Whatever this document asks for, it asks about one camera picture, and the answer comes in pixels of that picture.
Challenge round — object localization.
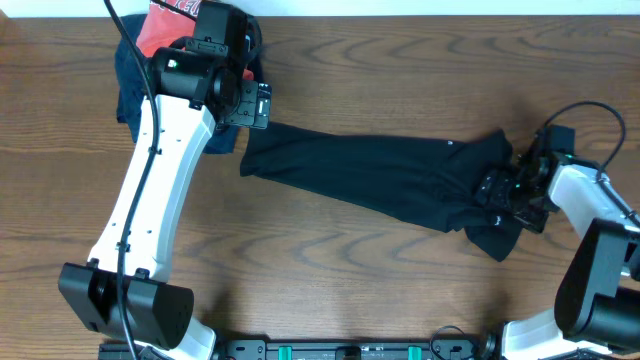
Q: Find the black t-shirt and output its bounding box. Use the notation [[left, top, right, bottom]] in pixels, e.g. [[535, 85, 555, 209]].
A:
[[240, 123, 523, 262]]

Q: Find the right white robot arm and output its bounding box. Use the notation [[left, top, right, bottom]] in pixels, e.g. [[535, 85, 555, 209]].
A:
[[477, 154, 639, 359]]

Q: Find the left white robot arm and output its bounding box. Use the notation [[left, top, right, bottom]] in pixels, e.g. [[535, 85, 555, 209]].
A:
[[58, 45, 272, 359]]

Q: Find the orange folded t-shirt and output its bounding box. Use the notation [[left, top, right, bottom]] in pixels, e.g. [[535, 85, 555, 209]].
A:
[[135, 0, 255, 81]]

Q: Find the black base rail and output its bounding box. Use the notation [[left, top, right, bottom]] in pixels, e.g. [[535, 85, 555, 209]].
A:
[[97, 327, 506, 360]]

